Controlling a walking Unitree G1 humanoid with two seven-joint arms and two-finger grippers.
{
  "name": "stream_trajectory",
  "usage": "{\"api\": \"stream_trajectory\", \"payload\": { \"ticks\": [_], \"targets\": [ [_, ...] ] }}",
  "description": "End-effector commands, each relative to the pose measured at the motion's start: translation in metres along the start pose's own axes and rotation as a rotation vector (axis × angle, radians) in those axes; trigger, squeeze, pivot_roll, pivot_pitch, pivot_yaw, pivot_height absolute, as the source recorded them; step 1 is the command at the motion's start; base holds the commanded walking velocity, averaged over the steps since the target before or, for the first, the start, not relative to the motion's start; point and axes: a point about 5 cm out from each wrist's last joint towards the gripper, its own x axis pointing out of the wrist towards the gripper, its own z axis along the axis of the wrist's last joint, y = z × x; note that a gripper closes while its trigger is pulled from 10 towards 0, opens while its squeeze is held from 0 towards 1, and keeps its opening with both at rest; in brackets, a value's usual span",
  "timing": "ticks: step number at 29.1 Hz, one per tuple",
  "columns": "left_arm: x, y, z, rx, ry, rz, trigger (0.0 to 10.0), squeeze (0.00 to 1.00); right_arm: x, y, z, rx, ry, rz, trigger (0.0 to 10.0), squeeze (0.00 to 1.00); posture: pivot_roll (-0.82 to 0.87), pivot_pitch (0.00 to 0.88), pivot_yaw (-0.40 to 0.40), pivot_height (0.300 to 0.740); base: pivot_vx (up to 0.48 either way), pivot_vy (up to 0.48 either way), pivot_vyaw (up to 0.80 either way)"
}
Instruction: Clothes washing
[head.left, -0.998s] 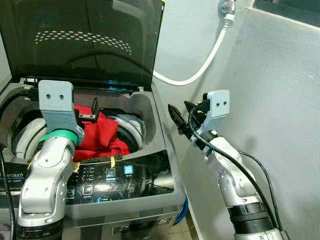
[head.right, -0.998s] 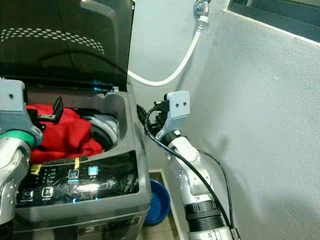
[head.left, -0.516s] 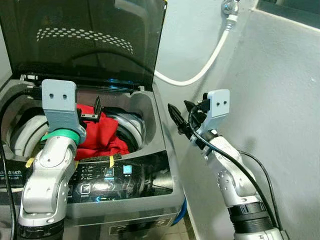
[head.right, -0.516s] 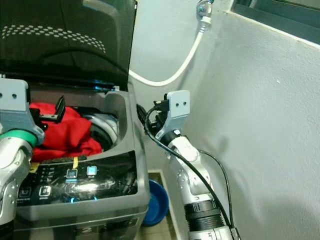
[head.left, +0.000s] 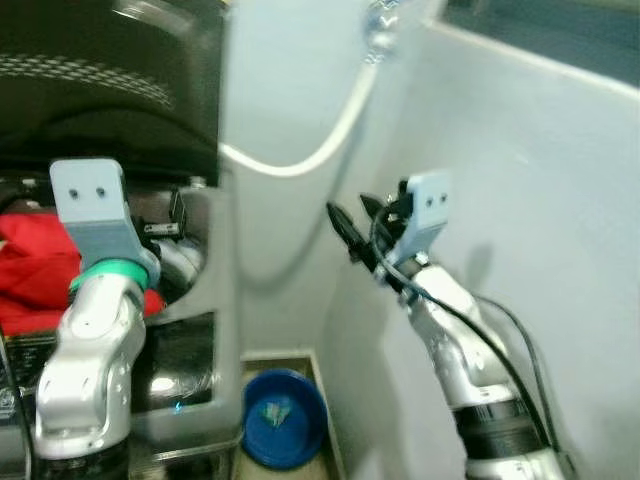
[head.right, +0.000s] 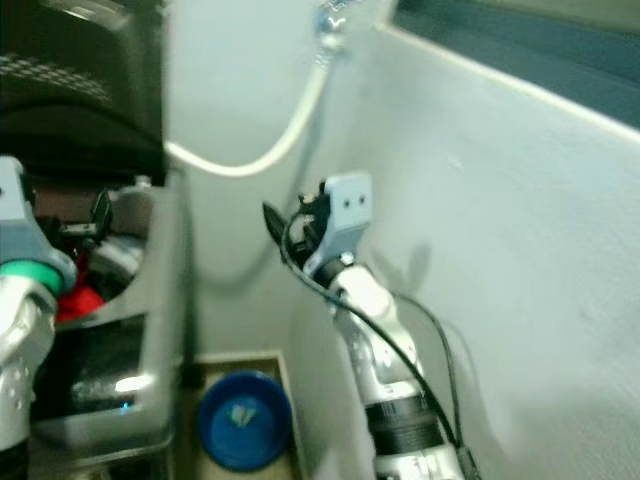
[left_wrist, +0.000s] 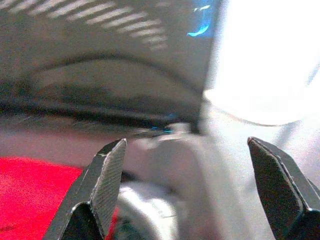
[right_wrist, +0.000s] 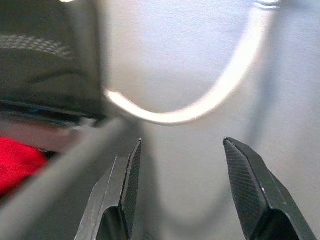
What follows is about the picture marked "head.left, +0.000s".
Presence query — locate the red cloth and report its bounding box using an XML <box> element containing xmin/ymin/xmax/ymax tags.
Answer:
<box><xmin>0</xmin><ymin>208</ymin><xmax>166</xmax><ymax>337</ymax></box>

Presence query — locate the window with white frame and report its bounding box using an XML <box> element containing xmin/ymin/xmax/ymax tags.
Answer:
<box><xmin>440</xmin><ymin>0</ymin><xmax>640</xmax><ymax>91</ymax></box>

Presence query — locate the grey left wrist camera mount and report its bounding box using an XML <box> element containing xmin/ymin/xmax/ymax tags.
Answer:
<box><xmin>49</xmin><ymin>158</ymin><xmax>163</xmax><ymax>293</ymax></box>

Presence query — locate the grey top-load washing machine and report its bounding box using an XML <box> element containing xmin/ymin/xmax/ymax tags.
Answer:
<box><xmin>0</xmin><ymin>0</ymin><xmax>246</xmax><ymax>476</ymax></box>

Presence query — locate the small blue plastic basin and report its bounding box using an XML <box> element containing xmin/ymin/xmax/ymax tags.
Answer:
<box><xmin>240</xmin><ymin>367</ymin><xmax>330</xmax><ymax>472</ymax></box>

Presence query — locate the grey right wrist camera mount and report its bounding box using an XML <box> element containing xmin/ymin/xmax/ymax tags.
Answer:
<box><xmin>392</xmin><ymin>170</ymin><xmax>451</xmax><ymax>263</ymax></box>

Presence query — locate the metal water tap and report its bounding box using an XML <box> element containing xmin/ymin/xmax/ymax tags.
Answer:
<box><xmin>362</xmin><ymin>0</ymin><xmax>403</xmax><ymax>63</ymax></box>

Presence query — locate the white water hose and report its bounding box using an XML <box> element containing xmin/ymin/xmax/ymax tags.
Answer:
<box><xmin>218</xmin><ymin>55</ymin><xmax>386</xmax><ymax>180</ymax></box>

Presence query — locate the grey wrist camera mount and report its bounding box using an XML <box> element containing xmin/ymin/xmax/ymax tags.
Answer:
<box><xmin>49</xmin><ymin>158</ymin><xmax>163</xmax><ymax>293</ymax></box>
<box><xmin>392</xmin><ymin>170</ymin><xmax>451</xmax><ymax>263</ymax></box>

